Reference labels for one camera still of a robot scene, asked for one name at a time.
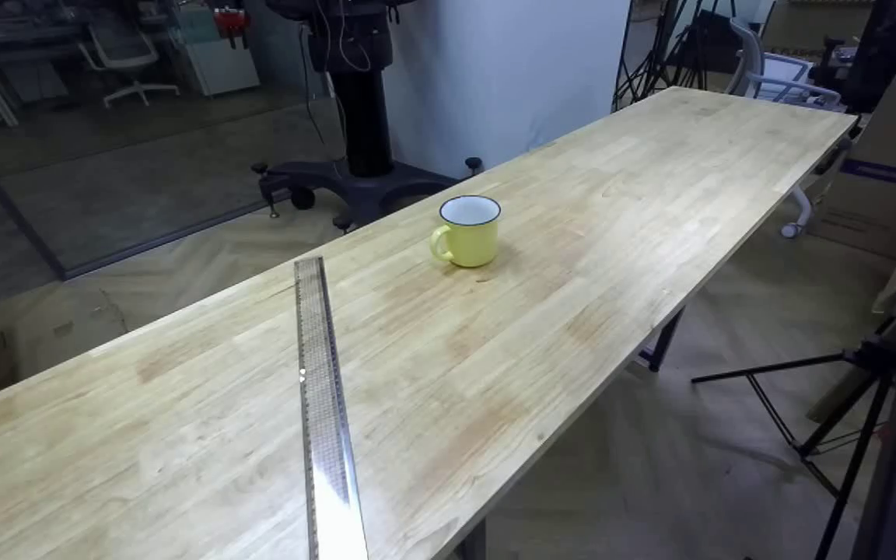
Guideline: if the yellow enamel cup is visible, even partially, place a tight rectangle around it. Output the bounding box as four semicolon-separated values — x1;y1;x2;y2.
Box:
429;195;500;267

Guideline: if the long metal ruler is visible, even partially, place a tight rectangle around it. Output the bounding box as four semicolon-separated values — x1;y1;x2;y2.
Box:
296;256;368;560

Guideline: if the white office chair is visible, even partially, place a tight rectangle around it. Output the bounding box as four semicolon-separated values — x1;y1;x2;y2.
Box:
78;20;181;110

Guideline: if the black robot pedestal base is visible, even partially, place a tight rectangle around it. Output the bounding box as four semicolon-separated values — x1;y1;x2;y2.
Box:
254;0;453;231

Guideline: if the black camera tripod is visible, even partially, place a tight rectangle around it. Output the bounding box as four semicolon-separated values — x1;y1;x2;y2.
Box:
693;312;896;560

